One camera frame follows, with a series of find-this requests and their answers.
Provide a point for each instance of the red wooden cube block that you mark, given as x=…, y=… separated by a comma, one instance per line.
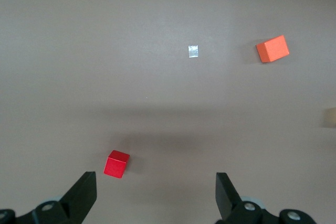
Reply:
x=115, y=165

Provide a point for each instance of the small clear tape square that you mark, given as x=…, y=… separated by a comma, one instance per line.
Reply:
x=193, y=51

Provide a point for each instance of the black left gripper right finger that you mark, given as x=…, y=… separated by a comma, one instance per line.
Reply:
x=227, y=203

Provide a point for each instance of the orange wooden cube block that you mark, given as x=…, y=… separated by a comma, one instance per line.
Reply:
x=273, y=49

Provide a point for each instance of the yellow wooden cube block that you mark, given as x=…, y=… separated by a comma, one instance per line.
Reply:
x=330, y=117

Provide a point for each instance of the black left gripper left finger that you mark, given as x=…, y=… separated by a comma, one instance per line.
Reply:
x=78, y=200

